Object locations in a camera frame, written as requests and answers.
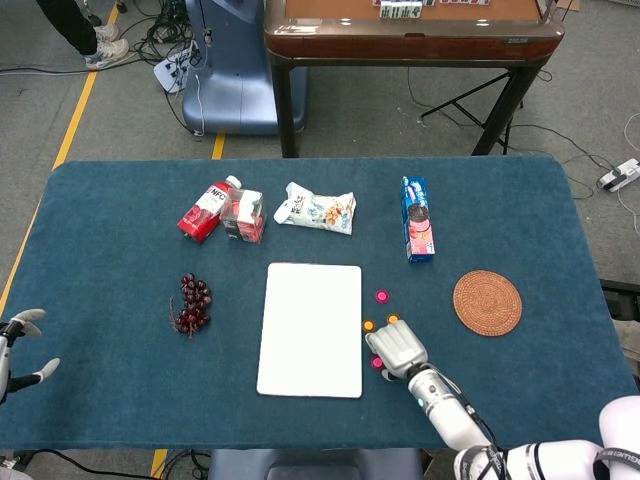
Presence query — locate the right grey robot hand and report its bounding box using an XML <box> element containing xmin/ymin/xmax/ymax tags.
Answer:
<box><xmin>364</xmin><ymin>321</ymin><xmax>430</xmax><ymax>382</ymax></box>

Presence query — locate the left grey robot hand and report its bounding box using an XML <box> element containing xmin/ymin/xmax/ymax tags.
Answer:
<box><xmin>0</xmin><ymin>308</ymin><xmax>61</xmax><ymax>405</ymax></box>

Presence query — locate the white rectangular board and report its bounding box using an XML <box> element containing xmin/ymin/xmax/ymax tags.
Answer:
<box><xmin>256</xmin><ymin>262</ymin><xmax>364</xmax><ymax>400</ymax></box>

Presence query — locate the round rattan coaster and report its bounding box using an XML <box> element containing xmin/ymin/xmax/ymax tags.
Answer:
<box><xmin>452</xmin><ymin>269</ymin><xmax>524</xmax><ymax>338</ymax></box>

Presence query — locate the blue Oreo cookie box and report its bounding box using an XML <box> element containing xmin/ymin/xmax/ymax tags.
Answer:
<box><xmin>399</xmin><ymin>175</ymin><xmax>436</xmax><ymax>265</ymax></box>

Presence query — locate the blue felt table cover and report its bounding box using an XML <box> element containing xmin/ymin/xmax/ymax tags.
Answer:
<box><xmin>0</xmin><ymin>155</ymin><xmax>640</xmax><ymax>451</ymax></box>

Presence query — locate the grey-blue robot torso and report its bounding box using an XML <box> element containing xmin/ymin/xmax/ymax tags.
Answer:
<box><xmin>207</xmin><ymin>447</ymin><xmax>425</xmax><ymax>480</ymax></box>

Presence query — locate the white crumpled snack bag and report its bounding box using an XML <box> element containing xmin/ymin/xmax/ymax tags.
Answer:
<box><xmin>273</xmin><ymin>181</ymin><xmax>358</xmax><ymax>236</ymax></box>

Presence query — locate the dark red grape bunch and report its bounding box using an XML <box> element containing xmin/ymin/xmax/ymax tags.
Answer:
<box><xmin>169</xmin><ymin>272</ymin><xmax>214</xmax><ymax>340</ymax></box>

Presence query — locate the clear box of red snacks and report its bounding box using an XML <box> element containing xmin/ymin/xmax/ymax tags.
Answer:
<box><xmin>219</xmin><ymin>188</ymin><xmax>268</xmax><ymax>245</ymax></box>

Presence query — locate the red NFC juice carton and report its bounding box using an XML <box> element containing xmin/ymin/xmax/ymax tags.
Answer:
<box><xmin>176</xmin><ymin>175</ymin><xmax>244</xmax><ymax>245</ymax></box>

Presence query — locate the white power strip black plug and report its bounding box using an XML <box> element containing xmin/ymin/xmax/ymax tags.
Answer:
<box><xmin>596</xmin><ymin>158</ymin><xmax>640</xmax><ymax>193</ymax></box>

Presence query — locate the brown mahjong table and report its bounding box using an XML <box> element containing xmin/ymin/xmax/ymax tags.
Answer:
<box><xmin>263</xmin><ymin>0</ymin><xmax>566</xmax><ymax>159</ymax></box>

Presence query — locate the blue machine base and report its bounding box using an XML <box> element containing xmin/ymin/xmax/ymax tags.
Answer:
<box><xmin>181</xmin><ymin>0</ymin><xmax>309</xmax><ymax>136</ymax></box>

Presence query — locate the person in black clothes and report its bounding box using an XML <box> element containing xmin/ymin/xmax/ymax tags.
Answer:
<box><xmin>34</xmin><ymin>0</ymin><xmax>131</xmax><ymax>71</ymax></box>

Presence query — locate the white power strip with plugs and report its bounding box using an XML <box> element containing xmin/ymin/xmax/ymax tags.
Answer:
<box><xmin>152</xmin><ymin>47</ymin><xmax>199</xmax><ymax>95</ymax></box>

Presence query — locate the black metal frame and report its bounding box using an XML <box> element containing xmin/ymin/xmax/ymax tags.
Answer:
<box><xmin>599</xmin><ymin>278</ymin><xmax>640</xmax><ymax>321</ymax></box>

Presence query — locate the black cable tangle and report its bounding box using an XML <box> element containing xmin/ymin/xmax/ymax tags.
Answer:
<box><xmin>124</xmin><ymin>0</ymin><xmax>201</xmax><ymax>66</ymax></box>

